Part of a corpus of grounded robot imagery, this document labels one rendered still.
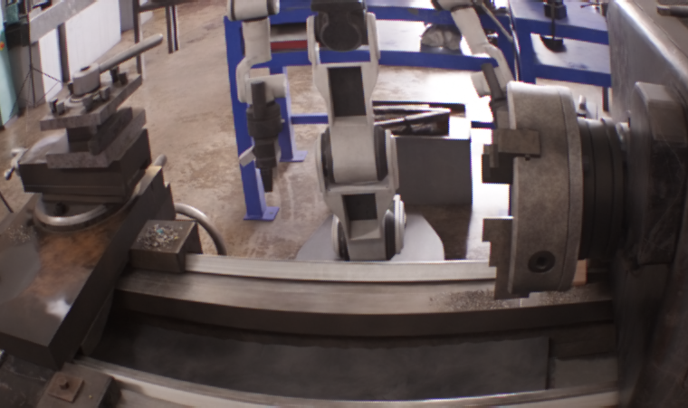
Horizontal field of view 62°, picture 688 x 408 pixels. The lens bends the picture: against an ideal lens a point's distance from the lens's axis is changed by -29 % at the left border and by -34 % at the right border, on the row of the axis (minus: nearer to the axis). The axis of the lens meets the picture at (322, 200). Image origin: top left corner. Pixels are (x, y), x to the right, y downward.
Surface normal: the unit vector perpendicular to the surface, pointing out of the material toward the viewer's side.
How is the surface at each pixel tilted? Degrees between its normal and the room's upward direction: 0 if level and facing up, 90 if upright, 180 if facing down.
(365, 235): 32
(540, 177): 56
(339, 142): 76
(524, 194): 64
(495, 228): 72
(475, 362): 15
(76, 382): 0
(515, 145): 42
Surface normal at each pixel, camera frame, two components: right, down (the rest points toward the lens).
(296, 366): 0.23, -0.75
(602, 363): -0.11, -0.87
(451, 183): -0.16, 0.49
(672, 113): -0.22, -0.32
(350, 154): -0.11, 0.27
